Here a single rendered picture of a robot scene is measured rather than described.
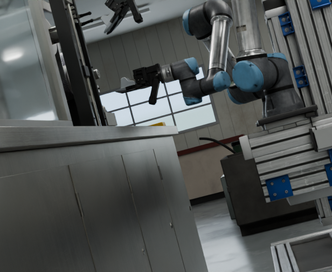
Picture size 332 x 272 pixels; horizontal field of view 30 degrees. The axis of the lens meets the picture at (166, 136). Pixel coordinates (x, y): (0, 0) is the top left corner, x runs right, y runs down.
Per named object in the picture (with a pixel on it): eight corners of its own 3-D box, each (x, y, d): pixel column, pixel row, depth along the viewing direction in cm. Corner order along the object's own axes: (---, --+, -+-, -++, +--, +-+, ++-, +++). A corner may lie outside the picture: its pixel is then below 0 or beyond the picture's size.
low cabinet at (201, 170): (256, 178, 1082) (244, 134, 1084) (257, 189, 873) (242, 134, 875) (161, 202, 1104) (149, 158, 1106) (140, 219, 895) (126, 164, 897)
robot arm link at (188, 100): (202, 100, 257) (196, 74, 257) (181, 107, 264) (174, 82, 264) (213, 99, 263) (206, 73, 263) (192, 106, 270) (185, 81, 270)
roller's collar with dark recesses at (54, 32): (62, 39, 238) (58, 22, 239) (48, 43, 239) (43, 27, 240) (68, 41, 245) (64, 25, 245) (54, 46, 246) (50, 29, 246)
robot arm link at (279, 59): (299, 82, 244) (290, 49, 244) (281, 86, 234) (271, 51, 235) (274, 90, 252) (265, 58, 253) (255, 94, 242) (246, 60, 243)
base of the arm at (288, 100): (303, 108, 250) (296, 84, 250) (306, 107, 235) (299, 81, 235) (265, 118, 252) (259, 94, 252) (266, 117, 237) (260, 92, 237)
